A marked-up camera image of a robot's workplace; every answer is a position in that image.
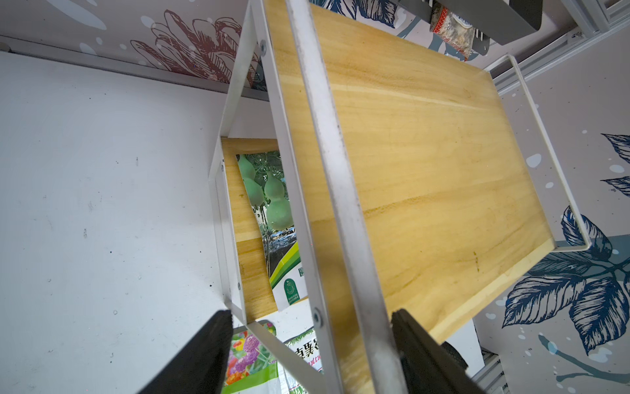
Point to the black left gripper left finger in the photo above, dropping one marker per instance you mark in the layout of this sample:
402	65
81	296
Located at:
200	366

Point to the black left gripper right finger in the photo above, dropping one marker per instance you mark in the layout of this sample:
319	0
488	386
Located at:
429	367

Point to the green flower seed bag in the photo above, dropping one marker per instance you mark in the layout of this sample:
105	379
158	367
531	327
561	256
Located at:
251	367

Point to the dark green seed bag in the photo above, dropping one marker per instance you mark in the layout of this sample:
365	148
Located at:
264	182

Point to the mimosa seed bag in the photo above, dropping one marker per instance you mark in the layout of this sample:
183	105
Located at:
306	347

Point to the wooden two-tier shelf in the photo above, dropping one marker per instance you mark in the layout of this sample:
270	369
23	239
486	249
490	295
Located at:
406	186

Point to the snack bar packet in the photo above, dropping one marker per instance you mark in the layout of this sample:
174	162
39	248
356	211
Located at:
455	32

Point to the black wire basket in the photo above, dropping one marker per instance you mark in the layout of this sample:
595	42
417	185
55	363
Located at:
501	21

